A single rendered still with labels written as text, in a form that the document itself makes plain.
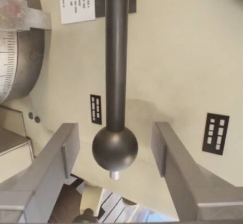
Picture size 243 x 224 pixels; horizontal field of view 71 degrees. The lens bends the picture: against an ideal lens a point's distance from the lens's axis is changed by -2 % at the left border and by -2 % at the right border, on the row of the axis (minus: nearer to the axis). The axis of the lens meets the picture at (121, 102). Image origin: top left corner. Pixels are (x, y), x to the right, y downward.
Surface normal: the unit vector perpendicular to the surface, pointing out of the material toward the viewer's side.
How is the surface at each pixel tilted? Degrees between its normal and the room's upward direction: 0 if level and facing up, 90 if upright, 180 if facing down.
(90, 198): 90
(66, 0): 90
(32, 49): 19
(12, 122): 90
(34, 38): 11
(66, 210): 58
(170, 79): 90
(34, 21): 0
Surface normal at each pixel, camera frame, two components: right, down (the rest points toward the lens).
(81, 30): -0.51, 0.24
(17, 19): 0.86, 0.14
